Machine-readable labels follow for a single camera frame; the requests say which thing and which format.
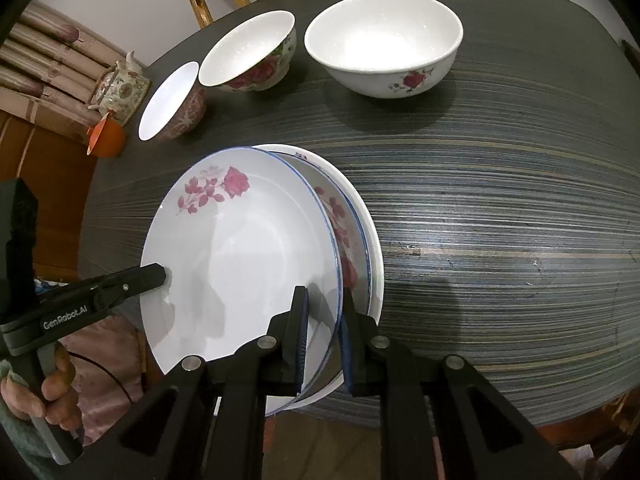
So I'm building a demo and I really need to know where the person's left hand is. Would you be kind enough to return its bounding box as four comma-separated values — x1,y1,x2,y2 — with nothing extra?
0,344,84,443

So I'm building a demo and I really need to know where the white bowl with red peonies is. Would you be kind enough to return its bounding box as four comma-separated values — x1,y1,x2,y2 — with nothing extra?
199,10,298,93

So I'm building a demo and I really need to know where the orange plastic cup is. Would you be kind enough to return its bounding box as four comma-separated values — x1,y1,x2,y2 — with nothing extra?
86,112,127,158

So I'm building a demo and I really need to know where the white patterned bag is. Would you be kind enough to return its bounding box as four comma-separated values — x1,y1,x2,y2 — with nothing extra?
565,440,626,480

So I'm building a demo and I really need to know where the blue-rimmed plate with red flowers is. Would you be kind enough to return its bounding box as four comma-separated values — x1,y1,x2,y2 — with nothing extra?
270,150,373,406

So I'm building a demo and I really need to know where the black cable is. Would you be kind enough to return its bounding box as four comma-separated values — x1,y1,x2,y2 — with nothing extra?
67,352,146,406

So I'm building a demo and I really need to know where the large white bowl with rose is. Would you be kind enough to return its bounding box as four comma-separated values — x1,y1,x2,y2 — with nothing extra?
304,0,464,98

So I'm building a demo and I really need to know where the white plate with pink rose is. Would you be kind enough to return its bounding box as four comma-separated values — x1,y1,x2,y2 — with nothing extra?
139,146,345,418

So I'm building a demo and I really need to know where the person's pink clothing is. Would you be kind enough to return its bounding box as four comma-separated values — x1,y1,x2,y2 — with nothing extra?
35,280,153,446

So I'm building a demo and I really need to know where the floral ceramic teapot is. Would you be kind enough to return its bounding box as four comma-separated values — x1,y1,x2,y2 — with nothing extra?
89,51,151,128

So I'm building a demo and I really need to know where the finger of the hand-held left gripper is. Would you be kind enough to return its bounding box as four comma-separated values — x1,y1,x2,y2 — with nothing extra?
94,263,169,312

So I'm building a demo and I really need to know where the wicker chair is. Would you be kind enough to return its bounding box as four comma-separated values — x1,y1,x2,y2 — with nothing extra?
600,390,637,436

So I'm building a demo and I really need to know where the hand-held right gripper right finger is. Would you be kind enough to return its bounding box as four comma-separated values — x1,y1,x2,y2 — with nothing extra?
336,287,581,480

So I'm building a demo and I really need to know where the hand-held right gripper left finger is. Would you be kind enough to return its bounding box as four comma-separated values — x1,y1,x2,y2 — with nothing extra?
117,286,311,480

